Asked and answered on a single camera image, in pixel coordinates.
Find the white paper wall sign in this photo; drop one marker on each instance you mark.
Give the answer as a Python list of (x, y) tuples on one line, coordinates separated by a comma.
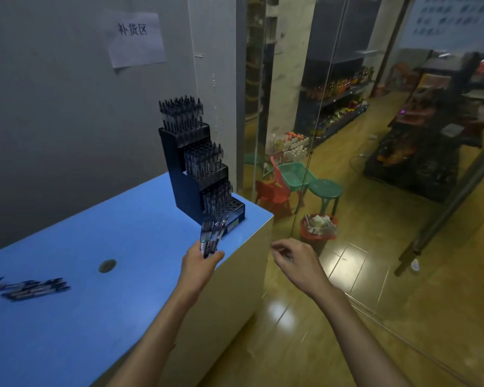
[(137, 44)]

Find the dark goods shelf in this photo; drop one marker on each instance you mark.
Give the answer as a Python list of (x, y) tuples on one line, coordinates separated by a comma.
[(339, 100)]

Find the person's right hand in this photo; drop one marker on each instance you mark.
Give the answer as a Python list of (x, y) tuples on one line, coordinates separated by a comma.
[(306, 270)]

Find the black tiered pen display stand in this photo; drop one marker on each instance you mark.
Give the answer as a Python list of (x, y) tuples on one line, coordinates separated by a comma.
[(177, 185)]

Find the dark goods display stand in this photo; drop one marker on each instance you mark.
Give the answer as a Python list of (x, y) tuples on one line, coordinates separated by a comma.
[(423, 157)]

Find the green plastic stool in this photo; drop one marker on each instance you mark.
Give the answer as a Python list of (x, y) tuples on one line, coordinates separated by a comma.
[(326, 189)]

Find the person's left hand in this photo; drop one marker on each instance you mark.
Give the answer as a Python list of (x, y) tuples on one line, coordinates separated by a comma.
[(197, 274)]

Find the heap of packaged goods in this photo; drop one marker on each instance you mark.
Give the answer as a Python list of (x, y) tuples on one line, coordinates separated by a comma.
[(292, 147)]

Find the blue table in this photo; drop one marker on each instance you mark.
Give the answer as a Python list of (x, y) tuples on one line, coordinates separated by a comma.
[(84, 318)]

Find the pile of grey pens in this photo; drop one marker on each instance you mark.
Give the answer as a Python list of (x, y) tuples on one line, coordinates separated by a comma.
[(36, 289)]

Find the red plastic bucket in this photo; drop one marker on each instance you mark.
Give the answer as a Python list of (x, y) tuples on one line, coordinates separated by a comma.
[(318, 231)]

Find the person's right forearm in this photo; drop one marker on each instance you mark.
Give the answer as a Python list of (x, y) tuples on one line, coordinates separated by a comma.
[(363, 342)]

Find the white wall poster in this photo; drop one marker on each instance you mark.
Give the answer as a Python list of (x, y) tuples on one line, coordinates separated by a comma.
[(451, 20)]

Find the small round metal disc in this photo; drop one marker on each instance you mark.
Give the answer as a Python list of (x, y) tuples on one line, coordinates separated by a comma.
[(107, 266)]

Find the grey metal bar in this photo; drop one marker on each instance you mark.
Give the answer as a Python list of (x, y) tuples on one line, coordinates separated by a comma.
[(447, 213)]

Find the red plastic stool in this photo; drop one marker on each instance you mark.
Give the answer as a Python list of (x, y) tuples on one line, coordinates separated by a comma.
[(272, 195)]

